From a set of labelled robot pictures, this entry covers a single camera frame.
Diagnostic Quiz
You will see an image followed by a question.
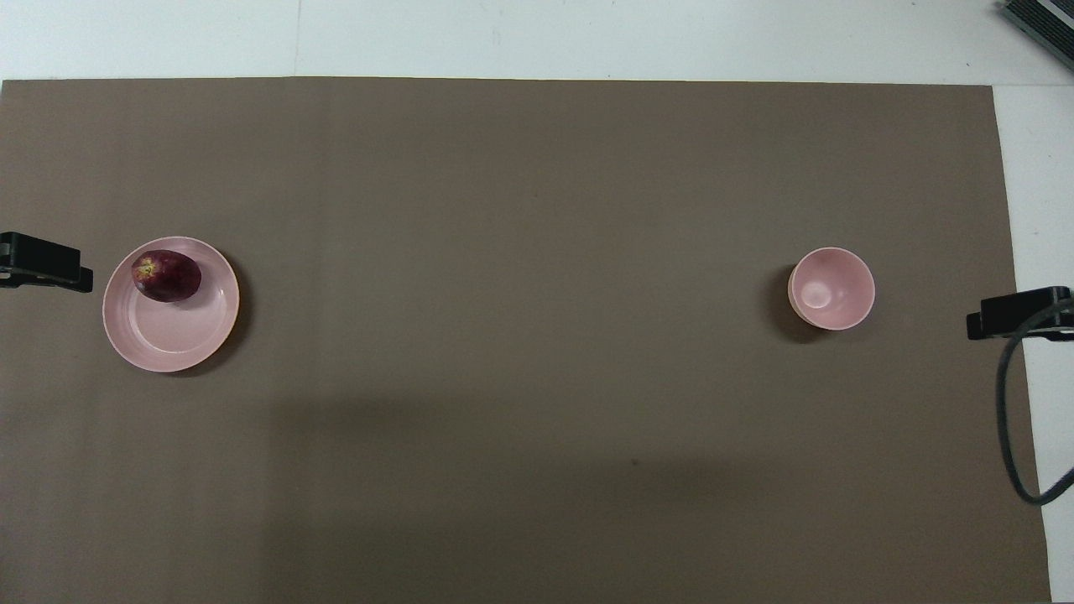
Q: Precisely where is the dark red apple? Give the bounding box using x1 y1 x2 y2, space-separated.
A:
131 249 202 303

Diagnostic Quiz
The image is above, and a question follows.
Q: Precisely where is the pink round plate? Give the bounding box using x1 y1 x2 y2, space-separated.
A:
102 236 241 373

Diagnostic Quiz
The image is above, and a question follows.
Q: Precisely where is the pink small bowl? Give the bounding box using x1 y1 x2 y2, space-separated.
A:
787 247 876 331

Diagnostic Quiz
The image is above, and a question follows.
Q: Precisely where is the grey ribbed metal device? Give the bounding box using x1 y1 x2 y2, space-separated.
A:
998 0 1074 72

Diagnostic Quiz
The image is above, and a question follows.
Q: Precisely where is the brown paper table mat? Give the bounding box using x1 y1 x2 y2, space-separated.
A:
0 77 1052 604

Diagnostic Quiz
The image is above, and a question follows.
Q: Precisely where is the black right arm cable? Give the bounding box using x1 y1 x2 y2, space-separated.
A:
995 302 1074 507

